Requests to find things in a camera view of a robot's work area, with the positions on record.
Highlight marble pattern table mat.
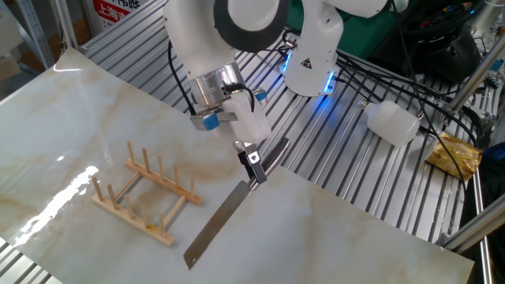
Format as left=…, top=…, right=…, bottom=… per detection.
left=0, top=47, right=475, bottom=284

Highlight white plastic bottle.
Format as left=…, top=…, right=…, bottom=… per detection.
left=359, top=99, right=421, bottom=148

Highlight slanted aluminium frame post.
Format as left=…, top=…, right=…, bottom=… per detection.
left=445, top=33, right=505, bottom=116

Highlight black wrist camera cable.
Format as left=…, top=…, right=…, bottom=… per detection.
left=166, top=39, right=257, bottom=116

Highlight perforated steel shelf upright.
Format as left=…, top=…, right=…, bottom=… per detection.
left=14, top=0, right=55, bottom=71

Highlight wooden peg knife rack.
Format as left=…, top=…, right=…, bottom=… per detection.
left=91, top=140, right=204, bottom=249

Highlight green cutting mat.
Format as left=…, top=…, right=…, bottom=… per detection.
left=286, top=0, right=399, bottom=61

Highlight red sign with white characters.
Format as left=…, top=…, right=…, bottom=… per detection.
left=92, top=0, right=142, bottom=32

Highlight thin aluminium frame post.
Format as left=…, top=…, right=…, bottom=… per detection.
left=50, top=0, right=80, bottom=51

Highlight steel cleaver knife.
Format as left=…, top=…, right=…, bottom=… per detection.
left=183, top=136, right=292, bottom=271

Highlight blue round object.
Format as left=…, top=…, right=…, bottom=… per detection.
left=481, top=141, right=505, bottom=163

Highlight thick aluminium frame beam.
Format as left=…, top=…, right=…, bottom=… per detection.
left=439, top=192, right=505, bottom=254

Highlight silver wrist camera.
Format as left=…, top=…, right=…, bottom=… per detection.
left=190, top=111, right=240, bottom=132

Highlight black cables on table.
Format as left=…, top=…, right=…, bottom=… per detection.
left=335, top=50, right=483, bottom=149

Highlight black equipment bag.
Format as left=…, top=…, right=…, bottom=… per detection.
left=368, top=0, right=487, bottom=84

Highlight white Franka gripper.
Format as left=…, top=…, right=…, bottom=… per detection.
left=215, top=92, right=273, bottom=185

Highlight gold foil snack packet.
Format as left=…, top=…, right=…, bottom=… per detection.
left=425, top=132, right=483, bottom=182

